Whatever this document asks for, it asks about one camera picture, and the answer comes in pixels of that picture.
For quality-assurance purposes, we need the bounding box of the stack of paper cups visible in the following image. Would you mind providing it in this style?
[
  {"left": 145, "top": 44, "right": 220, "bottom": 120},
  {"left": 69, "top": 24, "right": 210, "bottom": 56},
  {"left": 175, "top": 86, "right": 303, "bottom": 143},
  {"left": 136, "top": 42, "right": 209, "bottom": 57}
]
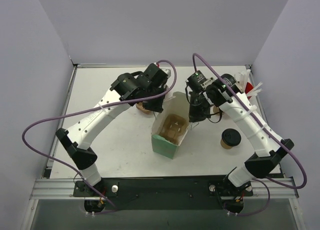
[{"left": 212, "top": 106, "right": 224, "bottom": 115}]

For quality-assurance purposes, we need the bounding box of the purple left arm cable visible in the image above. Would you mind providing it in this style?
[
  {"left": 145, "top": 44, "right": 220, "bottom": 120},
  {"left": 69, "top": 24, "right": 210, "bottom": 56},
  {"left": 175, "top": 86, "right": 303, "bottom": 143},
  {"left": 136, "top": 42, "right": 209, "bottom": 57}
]
[{"left": 21, "top": 59, "right": 178, "bottom": 215}]

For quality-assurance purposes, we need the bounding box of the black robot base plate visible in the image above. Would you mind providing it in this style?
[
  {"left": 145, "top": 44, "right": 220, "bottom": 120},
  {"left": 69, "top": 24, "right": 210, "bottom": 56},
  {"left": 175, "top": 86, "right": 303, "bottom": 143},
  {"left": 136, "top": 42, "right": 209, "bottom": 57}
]
[{"left": 73, "top": 175, "right": 253, "bottom": 212}]

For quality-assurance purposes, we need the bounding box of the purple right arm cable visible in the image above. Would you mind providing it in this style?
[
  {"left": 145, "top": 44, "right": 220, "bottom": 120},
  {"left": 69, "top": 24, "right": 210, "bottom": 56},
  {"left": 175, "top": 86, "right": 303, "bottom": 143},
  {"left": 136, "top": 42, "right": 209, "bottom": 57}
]
[{"left": 191, "top": 52, "right": 308, "bottom": 190}]

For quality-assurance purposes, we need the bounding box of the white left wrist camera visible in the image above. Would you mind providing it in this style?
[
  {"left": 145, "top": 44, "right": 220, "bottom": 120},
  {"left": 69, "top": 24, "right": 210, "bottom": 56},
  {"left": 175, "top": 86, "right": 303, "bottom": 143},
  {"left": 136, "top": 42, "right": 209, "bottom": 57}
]
[{"left": 156, "top": 63, "right": 172, "bottom": 79}]

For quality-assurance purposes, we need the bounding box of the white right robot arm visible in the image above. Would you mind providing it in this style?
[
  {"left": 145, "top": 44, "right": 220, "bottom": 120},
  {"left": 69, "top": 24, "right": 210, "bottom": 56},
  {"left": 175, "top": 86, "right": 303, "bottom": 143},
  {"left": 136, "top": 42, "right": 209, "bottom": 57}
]
[{"left": 186, "top": 71, "right": 294, "bottom": 188}]

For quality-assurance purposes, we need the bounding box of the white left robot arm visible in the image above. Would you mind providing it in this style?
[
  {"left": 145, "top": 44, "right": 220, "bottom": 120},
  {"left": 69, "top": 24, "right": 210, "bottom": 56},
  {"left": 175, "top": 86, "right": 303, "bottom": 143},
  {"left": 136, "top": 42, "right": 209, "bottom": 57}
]
[{"left": 56, "top": 63, "right": 171, "bottom": 196}]

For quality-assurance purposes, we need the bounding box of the green paper takeout bag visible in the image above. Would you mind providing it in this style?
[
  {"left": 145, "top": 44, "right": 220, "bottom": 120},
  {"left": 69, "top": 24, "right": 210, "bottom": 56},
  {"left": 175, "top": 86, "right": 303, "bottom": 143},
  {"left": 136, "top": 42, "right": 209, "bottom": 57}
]
[{"left": 151, "top": 91, "right": 190, "bottom": 159}]

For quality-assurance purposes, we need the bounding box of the brown paper coffee cup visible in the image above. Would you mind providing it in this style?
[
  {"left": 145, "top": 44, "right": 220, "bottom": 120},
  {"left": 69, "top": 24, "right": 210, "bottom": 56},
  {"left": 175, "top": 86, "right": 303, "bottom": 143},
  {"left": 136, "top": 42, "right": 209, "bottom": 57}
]
[{"left": 220, "top": 139, "right": 237, "bottom": 150}]

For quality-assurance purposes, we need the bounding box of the single brown pulp carrier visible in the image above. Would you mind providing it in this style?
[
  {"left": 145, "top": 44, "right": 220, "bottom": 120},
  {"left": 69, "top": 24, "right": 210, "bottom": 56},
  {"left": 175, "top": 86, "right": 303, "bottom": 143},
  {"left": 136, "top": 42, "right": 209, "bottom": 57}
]
[{"left": 159, "top": 114, "right": 188, "bottom": 145}]

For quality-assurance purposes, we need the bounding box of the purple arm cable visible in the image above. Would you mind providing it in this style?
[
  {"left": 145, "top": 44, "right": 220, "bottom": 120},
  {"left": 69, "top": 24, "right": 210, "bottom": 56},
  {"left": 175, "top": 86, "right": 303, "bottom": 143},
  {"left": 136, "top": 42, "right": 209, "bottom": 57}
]
[
  {"left": 191, "top": 52, "right": 308, "bottom": 190},
  {"left": 21, "top": 59, "right": 178, "bottom": 215}
]

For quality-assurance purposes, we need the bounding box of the black plastic cup lid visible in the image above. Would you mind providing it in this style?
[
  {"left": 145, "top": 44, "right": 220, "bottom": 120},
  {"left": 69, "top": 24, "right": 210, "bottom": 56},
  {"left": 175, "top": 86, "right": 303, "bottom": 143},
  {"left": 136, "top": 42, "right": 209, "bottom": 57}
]
[{"left": 221, "top": 128, "right": 242, "bottom": 146}]

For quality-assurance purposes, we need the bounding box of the white wrapped straws bundle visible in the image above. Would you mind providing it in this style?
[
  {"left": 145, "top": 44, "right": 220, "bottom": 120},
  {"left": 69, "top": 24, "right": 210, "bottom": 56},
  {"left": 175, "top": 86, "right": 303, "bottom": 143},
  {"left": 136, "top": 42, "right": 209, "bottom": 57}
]
[{"left": 235, "top": 69, "right": 263, "bottom": 98}]

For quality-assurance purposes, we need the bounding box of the red straw holder cup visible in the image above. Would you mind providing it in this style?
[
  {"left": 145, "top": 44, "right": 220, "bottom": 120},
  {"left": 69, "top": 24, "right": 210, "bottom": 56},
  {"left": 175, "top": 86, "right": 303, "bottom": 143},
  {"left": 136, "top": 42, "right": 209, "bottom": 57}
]
[{"left": 244, "top": 82, "right": 254, "bottom": 99}]

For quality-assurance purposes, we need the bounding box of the brown pulp cup carrier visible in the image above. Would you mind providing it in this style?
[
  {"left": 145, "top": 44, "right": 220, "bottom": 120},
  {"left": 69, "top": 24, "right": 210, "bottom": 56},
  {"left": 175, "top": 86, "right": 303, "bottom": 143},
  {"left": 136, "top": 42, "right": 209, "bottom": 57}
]
[{"left": 135, "top": 102, "right": 152, "bottom": 115}]

